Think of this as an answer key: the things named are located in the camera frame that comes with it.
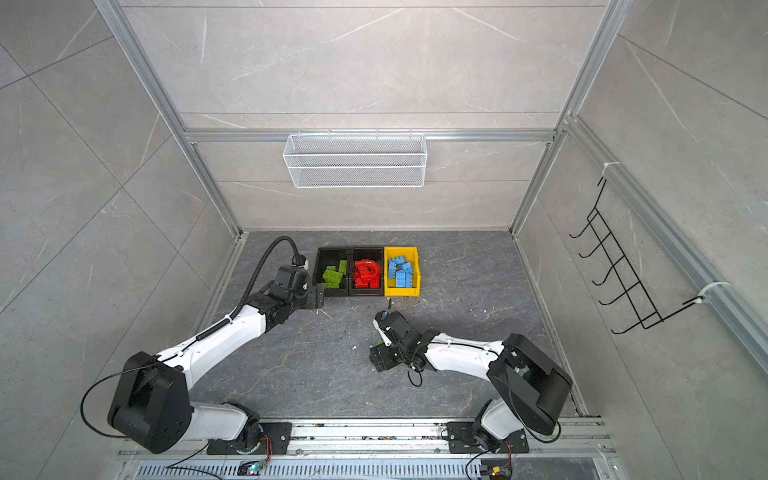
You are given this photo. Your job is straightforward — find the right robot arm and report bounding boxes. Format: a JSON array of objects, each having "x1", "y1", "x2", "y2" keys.
[{"x1": 369, "y1": 311, "x2": 573, "y2": 452}]

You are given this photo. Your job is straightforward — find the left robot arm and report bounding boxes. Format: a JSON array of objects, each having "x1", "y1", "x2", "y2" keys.
[{"x1": 107, "y1": 236, "x2": 323, "y2": 454}]

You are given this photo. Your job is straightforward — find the black divided tray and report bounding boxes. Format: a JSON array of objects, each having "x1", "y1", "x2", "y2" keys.
[{"x1": 313, "y1": 246, "x2": 384, "y2": 297}]

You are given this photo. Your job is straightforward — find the aluminium rail front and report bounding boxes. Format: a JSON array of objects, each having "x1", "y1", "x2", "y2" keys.
[{"x1": 109, "y1": 417, "x2": 626, "y2": 479}]

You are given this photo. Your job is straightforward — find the white cable tie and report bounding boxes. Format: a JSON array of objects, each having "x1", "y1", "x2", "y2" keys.
[{"x1": 696, "y1": 281, "x2": 731, "y2": 303}]

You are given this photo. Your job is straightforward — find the red arch lego piece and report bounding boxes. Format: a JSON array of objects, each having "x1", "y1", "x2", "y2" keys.
[{"x1": 353, "y1": 259, "x2": 382, "y2": 289}]

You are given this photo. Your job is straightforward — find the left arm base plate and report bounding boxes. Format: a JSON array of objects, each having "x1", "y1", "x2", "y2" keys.
[{"x1": 206, "y1": 422, "x2": 293, "y2": 455}]

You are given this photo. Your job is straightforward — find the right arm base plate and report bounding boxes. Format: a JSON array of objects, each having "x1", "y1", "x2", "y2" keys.
[{"x1": 440, "y1": 421, "x2": 530, "y2": 454}]

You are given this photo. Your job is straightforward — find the black wire hook rack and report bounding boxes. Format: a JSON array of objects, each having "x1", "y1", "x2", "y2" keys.
[{"x1": 568, "y1": 177, "x2": 706, "y2": 336}]

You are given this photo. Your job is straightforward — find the blue lego brick front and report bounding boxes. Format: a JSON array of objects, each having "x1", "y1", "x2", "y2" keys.
[{"x1": 395, "y1": 271, "x2": 408, "y2": 289}]

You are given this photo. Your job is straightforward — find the yellow plastic bin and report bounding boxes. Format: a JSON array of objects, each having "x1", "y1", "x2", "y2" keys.
[{"x1": 384, "y1": 246, "x2": 422, "y2": 297}]

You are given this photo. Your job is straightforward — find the white wire mesh basket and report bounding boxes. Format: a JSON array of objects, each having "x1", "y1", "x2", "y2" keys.
[{"x1": 283, "y1": 133, "x2": 428, "y2": 189}]

